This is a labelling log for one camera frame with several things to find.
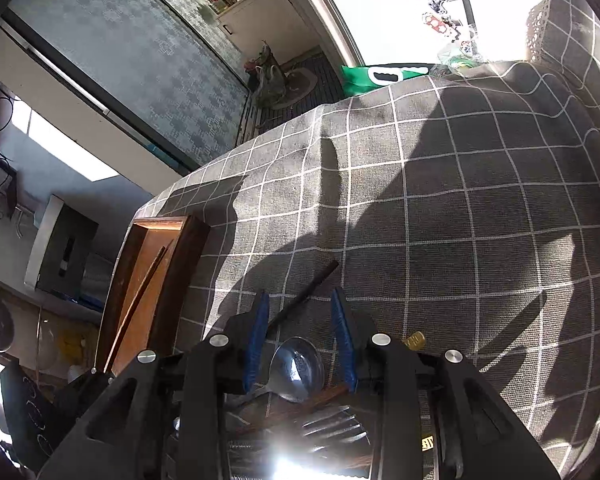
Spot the white kitchen cabinet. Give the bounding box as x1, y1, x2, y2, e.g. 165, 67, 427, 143
189, 0, 331, 67

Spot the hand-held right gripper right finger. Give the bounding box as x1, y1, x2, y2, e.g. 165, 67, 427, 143
330, 287, 561, 480

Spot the black box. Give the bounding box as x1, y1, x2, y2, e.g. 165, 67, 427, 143
24, 194, 101, 295

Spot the silver metal spoon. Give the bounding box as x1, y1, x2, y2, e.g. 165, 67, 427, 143
237, 336, 327, 407

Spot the round floor rug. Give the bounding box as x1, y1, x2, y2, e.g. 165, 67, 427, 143
274, 66, 319, 109

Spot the wooden tray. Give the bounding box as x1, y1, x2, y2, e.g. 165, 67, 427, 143
96, 215, 211, 376

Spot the black panel with circles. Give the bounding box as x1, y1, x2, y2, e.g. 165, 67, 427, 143
0, 361, 57, 467

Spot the green bag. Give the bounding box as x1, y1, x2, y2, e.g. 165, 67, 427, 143
340, 63, 429, 97

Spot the silver metal fork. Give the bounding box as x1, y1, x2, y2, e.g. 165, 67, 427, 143
297, 406, 370, 443

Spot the black chopstick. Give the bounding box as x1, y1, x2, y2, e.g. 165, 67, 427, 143
266, 259, 341, 332

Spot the brown wooden chopstick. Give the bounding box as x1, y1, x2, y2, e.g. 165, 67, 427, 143
104, 245, 174, 372
300, 381, 352, 411

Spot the clear plastic bag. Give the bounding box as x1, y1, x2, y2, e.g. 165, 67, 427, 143
431, 41, 481, 74

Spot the patterned sliding door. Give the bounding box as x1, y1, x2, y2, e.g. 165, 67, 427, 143
7, 0, 252, 167

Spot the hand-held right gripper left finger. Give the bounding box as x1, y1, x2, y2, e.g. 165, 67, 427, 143
37, 290, 271, 480

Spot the grey checked tablecloth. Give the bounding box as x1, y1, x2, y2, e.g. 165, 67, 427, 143
107, 60, 600, 480

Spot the bag with vegetables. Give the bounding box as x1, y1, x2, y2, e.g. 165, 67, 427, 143
244, 41, 289, 109

